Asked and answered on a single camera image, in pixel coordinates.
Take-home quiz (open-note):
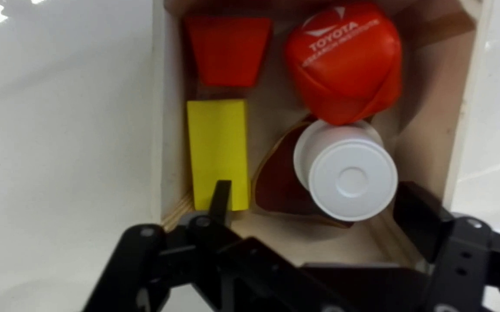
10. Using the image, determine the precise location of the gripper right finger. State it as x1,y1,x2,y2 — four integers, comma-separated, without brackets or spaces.
392,181,500,312

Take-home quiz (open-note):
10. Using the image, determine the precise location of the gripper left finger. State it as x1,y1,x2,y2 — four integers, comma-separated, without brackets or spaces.
82,179,346,312

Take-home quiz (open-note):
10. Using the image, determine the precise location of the white creamer cup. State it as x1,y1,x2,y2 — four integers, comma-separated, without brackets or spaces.
292,120,399,222

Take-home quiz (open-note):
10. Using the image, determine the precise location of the dark red triangular block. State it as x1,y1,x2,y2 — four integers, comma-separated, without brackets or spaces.
253,115,355,228

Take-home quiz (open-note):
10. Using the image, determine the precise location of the yellow rectangular block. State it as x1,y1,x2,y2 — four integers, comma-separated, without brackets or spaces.
186,99,251,212

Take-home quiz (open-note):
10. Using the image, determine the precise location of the white wooden box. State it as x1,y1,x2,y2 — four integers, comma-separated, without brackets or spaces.
151,0,495,270

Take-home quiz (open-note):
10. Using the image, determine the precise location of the red wedge block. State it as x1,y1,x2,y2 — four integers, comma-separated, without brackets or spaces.
184,16,273,88

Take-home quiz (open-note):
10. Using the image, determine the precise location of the red foam ball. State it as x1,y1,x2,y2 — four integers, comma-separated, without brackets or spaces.
284,3,404,126

